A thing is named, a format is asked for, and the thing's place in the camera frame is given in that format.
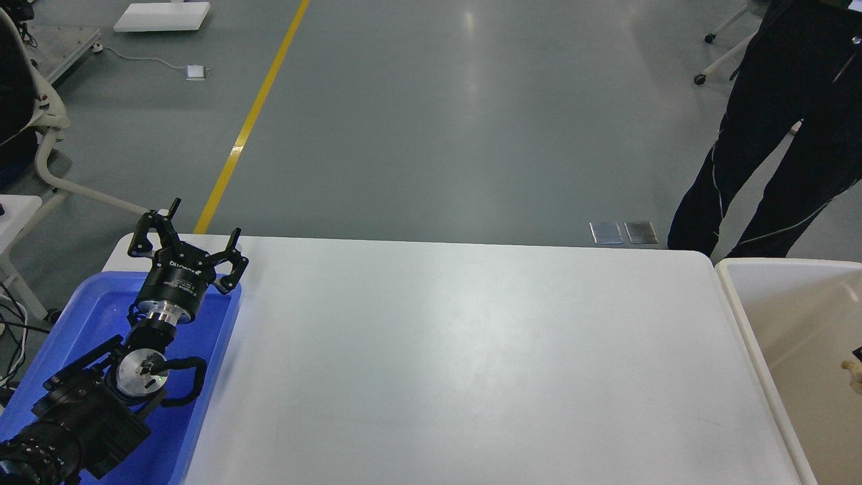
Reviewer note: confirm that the brown paper ball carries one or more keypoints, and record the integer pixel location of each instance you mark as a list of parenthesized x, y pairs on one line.
[(855, 371)]

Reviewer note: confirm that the white plastic bin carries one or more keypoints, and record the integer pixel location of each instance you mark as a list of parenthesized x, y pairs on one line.
[(799, 320)]

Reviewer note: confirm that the white foam board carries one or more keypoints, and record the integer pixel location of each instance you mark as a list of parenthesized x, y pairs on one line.
[(163, 17)]

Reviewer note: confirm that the white power adapter with cable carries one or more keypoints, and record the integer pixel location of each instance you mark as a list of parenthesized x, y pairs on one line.
[(192, 72)]

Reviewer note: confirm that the blue plastic bin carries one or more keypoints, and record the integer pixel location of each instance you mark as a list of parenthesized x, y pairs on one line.
[(98, 311)]

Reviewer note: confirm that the white office chair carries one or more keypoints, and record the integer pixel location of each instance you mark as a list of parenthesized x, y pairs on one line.
[(34, 118)]

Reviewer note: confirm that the grey platform cart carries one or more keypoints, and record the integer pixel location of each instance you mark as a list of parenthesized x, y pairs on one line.
[(57, 48)]

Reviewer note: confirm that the person in black clothes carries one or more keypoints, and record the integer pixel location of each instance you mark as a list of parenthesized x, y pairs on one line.
[(802, 66)]

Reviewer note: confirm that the metal floor plate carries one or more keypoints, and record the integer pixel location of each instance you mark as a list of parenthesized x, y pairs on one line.
[(606, 233), (641, 233)]

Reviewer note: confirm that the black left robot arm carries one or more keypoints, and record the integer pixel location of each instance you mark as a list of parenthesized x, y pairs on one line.
[(92, 416)]

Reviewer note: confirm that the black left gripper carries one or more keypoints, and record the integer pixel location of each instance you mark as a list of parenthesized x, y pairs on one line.
[(176, 282)]

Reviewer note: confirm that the right metal floor plate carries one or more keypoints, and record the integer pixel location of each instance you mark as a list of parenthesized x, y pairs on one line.
[(641, 233)]

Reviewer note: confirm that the white side table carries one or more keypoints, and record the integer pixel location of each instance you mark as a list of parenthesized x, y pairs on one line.
[(21, 214)]

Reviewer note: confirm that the left metal floor plate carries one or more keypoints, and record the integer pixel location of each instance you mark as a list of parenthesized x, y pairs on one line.
[(606, 233)]

